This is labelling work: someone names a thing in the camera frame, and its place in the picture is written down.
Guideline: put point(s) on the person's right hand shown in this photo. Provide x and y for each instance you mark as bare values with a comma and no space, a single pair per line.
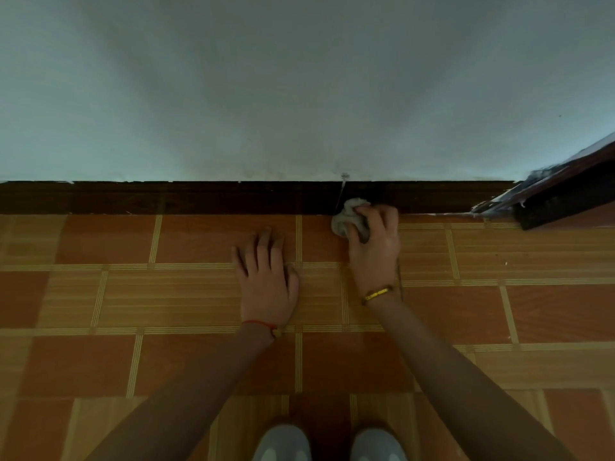
377,264

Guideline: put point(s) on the person's left hand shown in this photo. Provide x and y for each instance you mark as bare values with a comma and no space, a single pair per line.
267,292

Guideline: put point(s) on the person's right thumb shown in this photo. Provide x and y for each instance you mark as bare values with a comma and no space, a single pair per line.
359,232

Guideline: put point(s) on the person's left middle finger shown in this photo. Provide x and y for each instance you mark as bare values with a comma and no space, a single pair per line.
264,249

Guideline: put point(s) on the person's left little finger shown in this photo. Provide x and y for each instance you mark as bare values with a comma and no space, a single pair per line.
238,259

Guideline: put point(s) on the person's left thumb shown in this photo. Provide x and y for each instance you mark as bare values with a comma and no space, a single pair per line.
292,280

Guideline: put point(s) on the grey cloth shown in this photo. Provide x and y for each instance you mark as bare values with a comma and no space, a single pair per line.
345,220

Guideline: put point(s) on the person's right forearm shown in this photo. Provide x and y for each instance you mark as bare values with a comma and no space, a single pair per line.
461,388

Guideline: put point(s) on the person's left forearm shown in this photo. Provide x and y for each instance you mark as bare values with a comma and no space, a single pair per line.
192,398

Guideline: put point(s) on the dark wooden baseboard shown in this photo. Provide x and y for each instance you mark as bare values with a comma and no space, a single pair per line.
192,198

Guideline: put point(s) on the person's left grey shoe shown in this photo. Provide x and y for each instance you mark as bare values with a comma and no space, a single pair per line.
282,445

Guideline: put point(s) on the person's grey shoe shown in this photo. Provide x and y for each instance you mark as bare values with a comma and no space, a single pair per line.
282,445
378,446

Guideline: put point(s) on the person's right grey shoe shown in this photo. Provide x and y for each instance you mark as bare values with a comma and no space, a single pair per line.
378,446

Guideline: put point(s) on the dark wooden door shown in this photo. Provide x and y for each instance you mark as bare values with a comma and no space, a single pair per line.
569,199

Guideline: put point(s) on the brown paint-stained door frame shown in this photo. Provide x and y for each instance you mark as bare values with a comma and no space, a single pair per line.
538,184

